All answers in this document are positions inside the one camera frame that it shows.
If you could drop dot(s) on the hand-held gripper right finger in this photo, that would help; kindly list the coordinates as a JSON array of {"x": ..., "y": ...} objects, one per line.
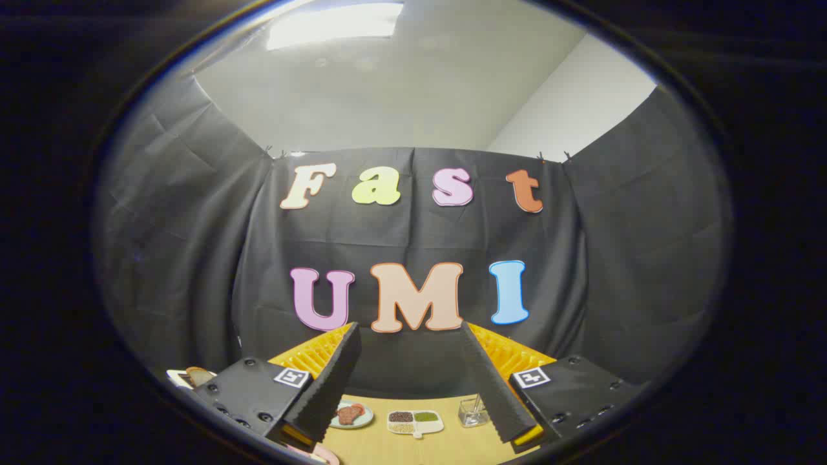
[{"x": 491, "y": 394}]

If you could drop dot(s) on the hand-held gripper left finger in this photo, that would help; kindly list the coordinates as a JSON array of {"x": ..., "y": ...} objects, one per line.
[{"x": 329, "y": 387}]

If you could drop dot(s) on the brown crust bread slice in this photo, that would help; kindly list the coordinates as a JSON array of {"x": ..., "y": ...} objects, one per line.
[{"x": 198, "y": 376}]

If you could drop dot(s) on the brown meat piece orange edge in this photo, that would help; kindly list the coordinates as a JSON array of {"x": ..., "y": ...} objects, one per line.
[{"x": 358, "y": 408}]

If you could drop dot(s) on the light blue oval plate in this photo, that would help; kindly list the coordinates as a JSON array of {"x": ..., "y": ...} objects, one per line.
[{"x": 363, "y": 421}]

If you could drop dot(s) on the pink round plate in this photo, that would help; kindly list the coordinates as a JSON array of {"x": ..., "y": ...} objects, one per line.
[{"x": 323, "y": 455}]

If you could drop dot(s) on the white divided dish of beans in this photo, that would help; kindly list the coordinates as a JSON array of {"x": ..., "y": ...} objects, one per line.
[{"x": 417, "y": 423}]

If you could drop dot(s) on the cream white toaster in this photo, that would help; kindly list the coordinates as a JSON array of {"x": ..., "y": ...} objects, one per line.
[{"x": 176, "y": 378}]

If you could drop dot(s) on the black backdrop cloth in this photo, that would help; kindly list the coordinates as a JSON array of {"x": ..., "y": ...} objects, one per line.
[{"x": 194, "y": 258}]

